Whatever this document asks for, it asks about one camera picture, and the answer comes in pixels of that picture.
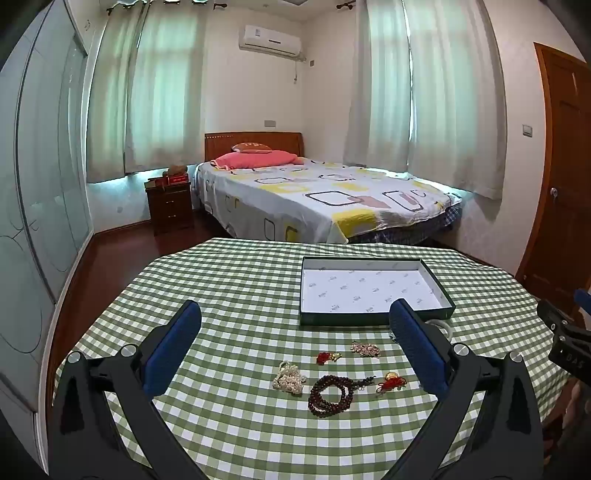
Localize white curtain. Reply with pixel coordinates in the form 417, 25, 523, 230
404, 0, 506, 199
124, 4, 204, 174
88, 9, 148, 183
344, 0, 411, 171

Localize glass door wardrobe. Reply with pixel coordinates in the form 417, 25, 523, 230
0, 0, 95, 462

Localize dark curtain rod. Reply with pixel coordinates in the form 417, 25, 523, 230
106, 2, 228, 13

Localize red knot gold bell charm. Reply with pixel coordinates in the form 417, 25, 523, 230
375, 375, 409, 395

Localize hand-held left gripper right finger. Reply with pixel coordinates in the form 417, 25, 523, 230
383, 298, 546, 480

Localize wooden headboard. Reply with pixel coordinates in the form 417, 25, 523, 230
204, 131, 305, 162

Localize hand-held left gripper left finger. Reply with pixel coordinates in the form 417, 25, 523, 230
48, 299, 208, 480

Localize pink pillow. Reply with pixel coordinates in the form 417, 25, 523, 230
210, 150, 305, 171

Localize green shallow box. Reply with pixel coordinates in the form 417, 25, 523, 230
299, 256, 457, 328

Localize white air conditioner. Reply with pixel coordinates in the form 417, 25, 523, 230
239, 24, 303, 58

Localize blue plaid bed skirt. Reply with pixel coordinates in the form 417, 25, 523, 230
346, 203, 462, 245

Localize pearl flower brooch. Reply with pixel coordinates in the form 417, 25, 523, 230
349, 340, 382, 358

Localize green checked tablecloth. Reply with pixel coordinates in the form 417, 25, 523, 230
53, 237, 571, 480

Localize white jade bangle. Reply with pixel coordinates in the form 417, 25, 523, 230
425, 318, 452, 340

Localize white pearl bracelet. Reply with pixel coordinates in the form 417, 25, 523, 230
272, 361, 308, 396

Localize red boxes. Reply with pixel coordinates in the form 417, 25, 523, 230
145, 174, 190, 188

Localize bed with patterned sheet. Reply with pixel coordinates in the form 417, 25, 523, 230
194, 157, 462, 245

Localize dark wooden nightstand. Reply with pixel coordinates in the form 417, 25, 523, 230
144, 178, 195, 236

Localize wooden door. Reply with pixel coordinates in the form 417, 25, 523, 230
515, 41, 591, 319

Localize brown wooden bead necklace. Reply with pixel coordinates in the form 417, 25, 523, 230
308, 375, 377, 418

